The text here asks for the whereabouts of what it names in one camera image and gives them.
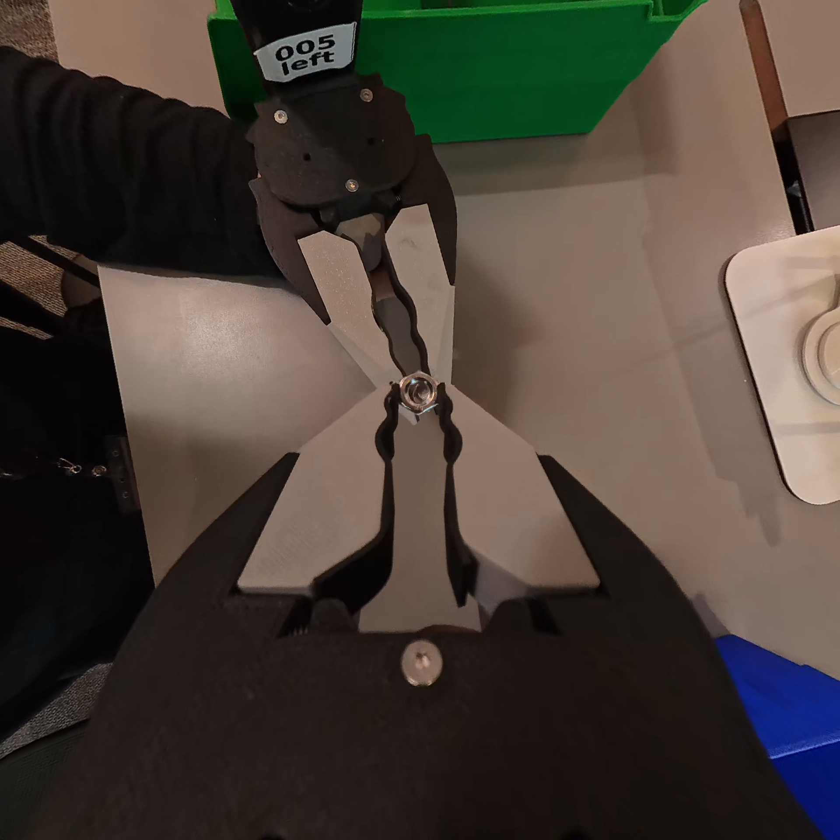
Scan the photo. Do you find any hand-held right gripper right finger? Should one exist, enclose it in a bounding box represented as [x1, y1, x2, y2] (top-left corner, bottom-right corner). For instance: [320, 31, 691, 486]
[436, 387, 601, 614]

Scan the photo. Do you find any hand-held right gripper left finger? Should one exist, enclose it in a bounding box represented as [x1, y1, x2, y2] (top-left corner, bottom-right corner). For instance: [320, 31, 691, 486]
[236, 390, 403, 598]

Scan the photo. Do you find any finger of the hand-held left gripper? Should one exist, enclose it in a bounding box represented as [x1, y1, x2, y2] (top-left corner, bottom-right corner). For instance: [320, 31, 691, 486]
[297, 228, 408, 391]
[381, 206, 455, 387]

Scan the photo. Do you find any silver hex nut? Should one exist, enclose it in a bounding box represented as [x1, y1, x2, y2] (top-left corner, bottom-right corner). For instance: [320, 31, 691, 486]
[392, 371, 442, 418]

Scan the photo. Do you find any green plastic bin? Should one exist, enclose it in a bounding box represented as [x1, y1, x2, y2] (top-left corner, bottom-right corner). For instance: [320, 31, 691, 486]
[206, 0, 710, 145]

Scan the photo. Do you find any blue plastic bin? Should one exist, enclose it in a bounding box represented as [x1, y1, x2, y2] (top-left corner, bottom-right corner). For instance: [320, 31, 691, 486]
[714, 633, 840, 840]

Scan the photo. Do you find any person's left forearm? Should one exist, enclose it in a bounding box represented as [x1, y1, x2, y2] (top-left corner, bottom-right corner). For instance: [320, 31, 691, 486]
[0, 46, 290, 280]

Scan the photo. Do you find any white document stand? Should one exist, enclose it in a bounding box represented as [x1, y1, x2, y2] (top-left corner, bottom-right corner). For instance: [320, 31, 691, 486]
[724, 226, 840, 506]

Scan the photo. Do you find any black flat panel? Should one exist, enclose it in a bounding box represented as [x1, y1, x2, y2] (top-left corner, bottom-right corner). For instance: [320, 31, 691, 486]
[771, 110, 840, 234]

